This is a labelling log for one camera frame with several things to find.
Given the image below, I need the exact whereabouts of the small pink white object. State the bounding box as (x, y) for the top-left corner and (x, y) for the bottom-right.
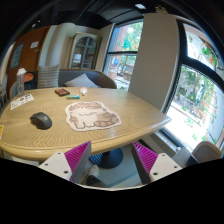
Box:
(80, 87), (88, 96)

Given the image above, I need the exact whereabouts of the light grey pillow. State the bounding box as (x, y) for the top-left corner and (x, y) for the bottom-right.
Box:
(65, 74), (98, 88)

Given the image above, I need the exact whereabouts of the black red small box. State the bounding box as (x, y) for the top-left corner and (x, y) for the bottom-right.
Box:
(55, 89), (70, 97)

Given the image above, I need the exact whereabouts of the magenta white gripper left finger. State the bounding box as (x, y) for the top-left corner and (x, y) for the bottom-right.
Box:
(40, 141), (91, 183)

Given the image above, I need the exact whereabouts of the dark grey computer mouse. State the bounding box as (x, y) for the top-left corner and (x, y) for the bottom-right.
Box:
(30, 112), (52, 130)

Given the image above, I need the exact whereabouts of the beige chair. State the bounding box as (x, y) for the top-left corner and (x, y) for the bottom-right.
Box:
(192, 141), (222, 163)

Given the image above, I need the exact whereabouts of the arched glass cabinet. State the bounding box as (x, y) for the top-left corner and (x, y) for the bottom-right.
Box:
(68, 32), (101, 69)

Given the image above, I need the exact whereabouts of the striped grey cushion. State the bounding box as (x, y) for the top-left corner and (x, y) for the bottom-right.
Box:
(37, 65), (60, 88)

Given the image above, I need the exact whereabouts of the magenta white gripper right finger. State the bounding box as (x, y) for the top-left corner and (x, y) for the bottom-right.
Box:
(132, 142), (181, 185)

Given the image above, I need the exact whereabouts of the clear water bottle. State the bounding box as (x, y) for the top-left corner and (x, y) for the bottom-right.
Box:
(17, 68), (26, 96)

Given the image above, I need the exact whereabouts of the grey sneaker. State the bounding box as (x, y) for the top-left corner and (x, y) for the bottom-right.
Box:
(86, 165), (99, 186)

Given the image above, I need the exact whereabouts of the black round table base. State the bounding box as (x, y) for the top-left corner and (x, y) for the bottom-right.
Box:
(89, 148), (123, 169)

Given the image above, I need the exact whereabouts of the green blue small tube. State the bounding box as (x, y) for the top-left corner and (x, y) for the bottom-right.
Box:
(66, 95), (80, 99)

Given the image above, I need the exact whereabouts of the white printed leaflet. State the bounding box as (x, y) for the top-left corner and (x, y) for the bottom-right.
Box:
(10, 94), (34, 110)

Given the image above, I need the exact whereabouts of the grey sofa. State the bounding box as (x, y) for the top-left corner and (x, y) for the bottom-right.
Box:
(57, 69), (117, 89)

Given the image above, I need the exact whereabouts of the cat-shaped mouse pad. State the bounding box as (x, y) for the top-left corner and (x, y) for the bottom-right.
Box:
(65, 101), (121, 132)

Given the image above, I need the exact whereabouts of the round orange side table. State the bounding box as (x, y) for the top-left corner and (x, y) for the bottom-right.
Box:
(24, 72), (34, 83)

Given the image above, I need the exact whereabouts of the orange wooden door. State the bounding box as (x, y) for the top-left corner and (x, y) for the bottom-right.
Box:
(6, 26), (50, 90)

